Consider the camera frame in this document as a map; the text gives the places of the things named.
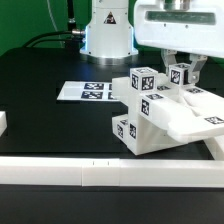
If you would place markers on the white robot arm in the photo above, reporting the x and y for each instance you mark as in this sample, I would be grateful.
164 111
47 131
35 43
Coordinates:
109 36

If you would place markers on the white chair backrest frame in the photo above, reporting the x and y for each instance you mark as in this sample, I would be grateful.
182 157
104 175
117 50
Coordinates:
187 114

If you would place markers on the white chair seat part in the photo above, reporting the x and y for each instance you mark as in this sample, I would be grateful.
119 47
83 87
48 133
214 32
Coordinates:
145 137

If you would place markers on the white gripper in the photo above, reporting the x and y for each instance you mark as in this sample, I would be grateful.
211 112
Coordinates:
193 26

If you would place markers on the white front rail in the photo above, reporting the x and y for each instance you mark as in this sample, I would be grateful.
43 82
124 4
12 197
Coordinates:
111 172

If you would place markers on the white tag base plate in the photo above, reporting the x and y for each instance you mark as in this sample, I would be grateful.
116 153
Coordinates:
86 91

